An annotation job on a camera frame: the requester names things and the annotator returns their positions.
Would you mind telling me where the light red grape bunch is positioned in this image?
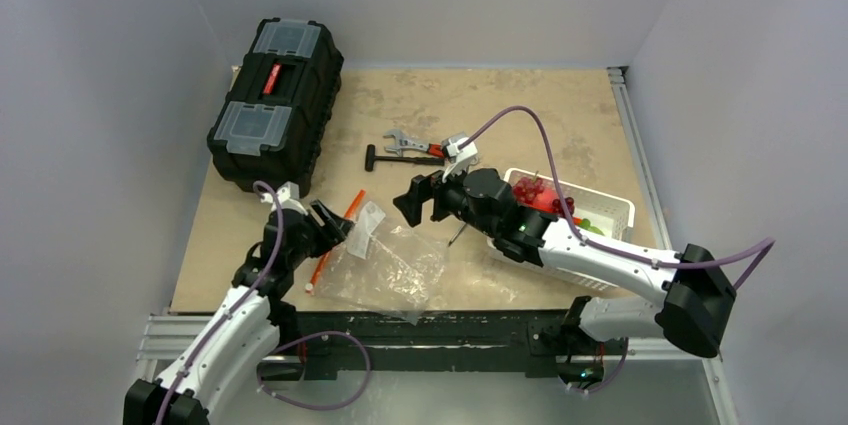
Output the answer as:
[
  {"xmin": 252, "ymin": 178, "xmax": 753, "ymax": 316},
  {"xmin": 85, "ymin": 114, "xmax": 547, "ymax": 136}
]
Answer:
[{"xmin": 512, "ymin": 177, "xmax": 546, "ymax": 205}]

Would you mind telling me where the clear orange-zip bag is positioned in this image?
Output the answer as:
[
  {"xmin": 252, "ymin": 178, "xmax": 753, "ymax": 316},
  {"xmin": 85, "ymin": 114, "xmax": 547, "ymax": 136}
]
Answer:
[{"xmin": 304, "ymin": 190, "xmax": 447, "ymax": 325}]

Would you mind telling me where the dark red grape bunch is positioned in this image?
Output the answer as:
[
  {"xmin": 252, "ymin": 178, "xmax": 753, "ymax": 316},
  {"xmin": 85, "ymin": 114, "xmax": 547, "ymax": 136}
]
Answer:
[{"xmin": 551, "ymin": 196, "xmax": 575, "ymax": 217}]

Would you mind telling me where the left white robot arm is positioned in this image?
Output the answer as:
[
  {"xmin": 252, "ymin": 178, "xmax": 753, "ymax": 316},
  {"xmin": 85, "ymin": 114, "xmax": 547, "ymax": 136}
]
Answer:
[{"xmin": 122, "ymin": 200, "xmax": 354, "ymax": 424}]

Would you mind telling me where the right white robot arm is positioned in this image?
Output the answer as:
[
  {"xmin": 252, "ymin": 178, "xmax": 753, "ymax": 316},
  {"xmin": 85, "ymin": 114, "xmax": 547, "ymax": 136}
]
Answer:
[{"xmin": 393, "ymin": 168, "xmax": 737, "ymax": 358}]

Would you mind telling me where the red pink fruit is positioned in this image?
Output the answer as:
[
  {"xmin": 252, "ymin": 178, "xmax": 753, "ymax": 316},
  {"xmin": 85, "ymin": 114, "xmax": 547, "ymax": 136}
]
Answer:
[{"xmin": 530, "ymin": 189, "xmax": 561, "ymax": 214}]

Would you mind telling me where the black plastic toolbox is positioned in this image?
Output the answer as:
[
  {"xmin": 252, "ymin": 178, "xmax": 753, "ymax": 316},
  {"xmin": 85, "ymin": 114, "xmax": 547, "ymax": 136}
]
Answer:
[{"xmin": 206, "ymin": 18, "xmax": 344, "ymax": 196}]

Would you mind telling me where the green lettuce leaf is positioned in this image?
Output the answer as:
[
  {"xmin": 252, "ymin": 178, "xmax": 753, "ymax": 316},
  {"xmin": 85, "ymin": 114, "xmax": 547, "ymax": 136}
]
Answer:
[{"xmin": 578, "ymin": 219, "xmax": 604, "ymax": 236}]

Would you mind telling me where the white plastic basket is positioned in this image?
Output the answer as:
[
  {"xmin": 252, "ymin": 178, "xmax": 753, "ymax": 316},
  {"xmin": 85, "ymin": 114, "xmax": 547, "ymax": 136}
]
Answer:
[{"xmin": 487, "ymin": 168, "xmax": 635, "ymax": 292}]

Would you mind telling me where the black yellow-handled screwdriver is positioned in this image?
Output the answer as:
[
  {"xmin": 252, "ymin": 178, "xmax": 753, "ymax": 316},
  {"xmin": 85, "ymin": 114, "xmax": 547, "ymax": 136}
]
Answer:
[{"xmin": 447, "ymin": 223, "xmax": 468, "ymax": 247}]

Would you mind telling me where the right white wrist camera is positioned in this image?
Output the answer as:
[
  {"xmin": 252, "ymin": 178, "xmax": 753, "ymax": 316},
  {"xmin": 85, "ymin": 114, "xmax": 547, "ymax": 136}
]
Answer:
[{"xmin": 441, "ymin": 133, "xmax": 479, "ymax": 182}]

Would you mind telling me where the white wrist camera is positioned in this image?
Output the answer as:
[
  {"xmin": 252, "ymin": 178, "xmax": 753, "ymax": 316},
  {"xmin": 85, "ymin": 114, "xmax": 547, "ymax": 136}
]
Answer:
[
  {"xmin": 441, "ymin": 133, "xmax": 479, "ymax": 182},
  {"xmin": 260, "ymin": 181, "xmax": 308, "ymax": 215}
]

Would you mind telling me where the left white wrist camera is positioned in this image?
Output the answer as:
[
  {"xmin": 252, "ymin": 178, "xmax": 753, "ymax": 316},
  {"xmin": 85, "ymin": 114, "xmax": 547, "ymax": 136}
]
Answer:
[{"xmin": 260, "ymin": 181, "xmax": 308, "ymax": 215}]

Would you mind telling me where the red-handled adjustable wrench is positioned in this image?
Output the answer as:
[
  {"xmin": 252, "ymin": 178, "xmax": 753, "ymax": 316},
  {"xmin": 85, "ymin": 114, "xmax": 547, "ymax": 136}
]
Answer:
[{"xmin": 383, "ymin": 129, "xmax": 444, "ymax": 158}]

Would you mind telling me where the black T-handle tool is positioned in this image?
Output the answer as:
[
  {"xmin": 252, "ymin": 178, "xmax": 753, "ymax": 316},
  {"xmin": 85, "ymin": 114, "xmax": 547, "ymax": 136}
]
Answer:
[{"xmin": 364, "ymin": 144, "xmax": 445, "ymax": 172}]

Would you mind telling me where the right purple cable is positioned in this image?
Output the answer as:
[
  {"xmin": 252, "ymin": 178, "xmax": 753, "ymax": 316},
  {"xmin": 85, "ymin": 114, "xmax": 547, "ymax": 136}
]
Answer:
[{"xmin": 460, "ymin": 105, "xmax": 776, "ymax": 292}]

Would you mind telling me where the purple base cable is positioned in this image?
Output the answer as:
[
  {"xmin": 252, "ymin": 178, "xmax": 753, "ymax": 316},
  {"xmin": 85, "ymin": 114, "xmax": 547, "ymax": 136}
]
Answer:
[{"xmin": 256, "ymin": 331, "xmax": 372, "ymax": 412}]

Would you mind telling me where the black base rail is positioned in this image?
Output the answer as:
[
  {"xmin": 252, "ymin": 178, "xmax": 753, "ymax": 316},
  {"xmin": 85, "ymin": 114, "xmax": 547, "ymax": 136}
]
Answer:
[{"xmin": 258, "ymin": 296, "xmax": 627, "ymax": 384}]

